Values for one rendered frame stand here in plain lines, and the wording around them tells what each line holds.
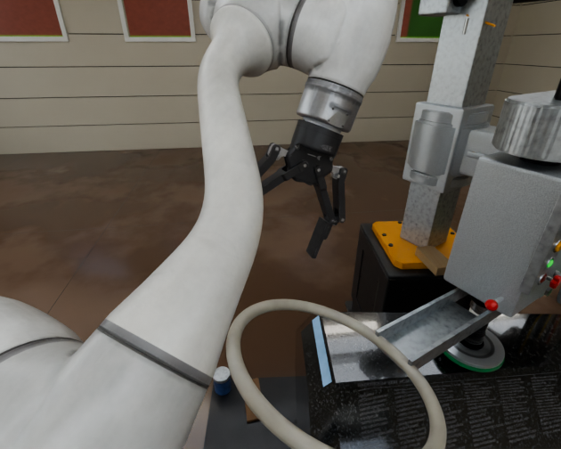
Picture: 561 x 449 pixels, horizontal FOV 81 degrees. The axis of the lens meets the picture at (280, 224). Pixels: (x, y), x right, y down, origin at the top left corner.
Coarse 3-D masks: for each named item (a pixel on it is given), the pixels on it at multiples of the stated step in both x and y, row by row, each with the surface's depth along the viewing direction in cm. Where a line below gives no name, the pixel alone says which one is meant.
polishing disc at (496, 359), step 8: (488, 336) 119; (456, 344) 116; (488, 344) 116; (496, 344) 116; (448, 352) 114; (456, 352) 113; (464, 352) 113; (472, 352) 113; (480, 352) 113; (488, 352) 113; (496, 352) 113; (504, 352) 113; (464, 360) 110; (472, 360) 110; (480, 360) 110; (488, 360) 110; (496, 360) 110; (480, 368) 109; (488, 368) 109
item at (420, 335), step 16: (432, 304) 100; (448, 304) 106; (400, 320) 93; (416, 320) 98; (432, 320) 100; (448, 320) 100; (464, 320) 100; (480, 320) 95; (384, 336) 91; (400, 336) 94; (416, 336) 94; (432, 336) 94; (448, 336) 88; (464, 336) 93; (384, 352) 89; (416, 352) 89; (432, 352) 85
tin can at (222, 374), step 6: (222, 366) 194; (216, 372) 190; (222, 372) 190; (228, 372) 190; (216, 378) 187; (222, 378) 187; (228, 378) 188; (216, 384) 188; (222, 384) 187; (228, 384) 190; (216, 390) 191; (222, 390) 190; (228, 390) 192
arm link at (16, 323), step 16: (0, 304) 31; (16, 304) 32; (0, 320) 28; (16, 320) 28; (32, 320) 29; (48, 320) 31; (0, 336) 26; (16, 336) 27; (32, 336) 27; (48, 336) 28; (64, 336) 29; (0, 352) 25
